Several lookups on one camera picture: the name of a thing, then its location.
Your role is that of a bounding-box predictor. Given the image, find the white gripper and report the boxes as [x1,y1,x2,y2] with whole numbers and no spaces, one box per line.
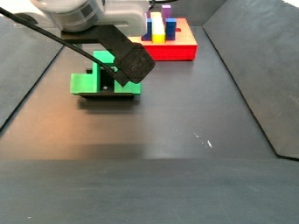
[11,0,150,36]

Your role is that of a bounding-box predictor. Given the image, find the green stepped bridge block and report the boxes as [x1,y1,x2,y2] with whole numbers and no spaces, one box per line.
[70,62,142,95]

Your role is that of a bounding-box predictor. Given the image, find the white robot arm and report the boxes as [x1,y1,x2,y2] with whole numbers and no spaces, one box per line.
[0,0,150,36]

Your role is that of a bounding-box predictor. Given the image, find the red base board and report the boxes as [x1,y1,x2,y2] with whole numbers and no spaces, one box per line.
[130,18,198,61]

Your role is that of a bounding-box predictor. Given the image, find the black angle fixture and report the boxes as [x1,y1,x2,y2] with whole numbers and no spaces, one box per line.
[79,68,142,98]

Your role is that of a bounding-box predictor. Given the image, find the yellow long bar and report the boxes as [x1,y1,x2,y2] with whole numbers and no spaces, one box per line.
[151,12,166,44]

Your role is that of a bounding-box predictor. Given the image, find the blue right rear post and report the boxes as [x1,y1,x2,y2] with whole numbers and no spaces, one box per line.
[142,18,153,41]

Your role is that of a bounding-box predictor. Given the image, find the blue post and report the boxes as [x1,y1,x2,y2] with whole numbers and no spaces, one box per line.
[142,18,153,41]
[166,18,177,40]

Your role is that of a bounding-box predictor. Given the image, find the purple left front post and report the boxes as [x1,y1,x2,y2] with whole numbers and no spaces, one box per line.
[162,4,173,19]

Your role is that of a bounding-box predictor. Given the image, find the blue left rear post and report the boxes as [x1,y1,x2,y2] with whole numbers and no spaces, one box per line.
[166,18,177,40]

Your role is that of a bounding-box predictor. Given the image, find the black cable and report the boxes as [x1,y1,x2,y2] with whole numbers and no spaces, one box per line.
[0,6,118,75]

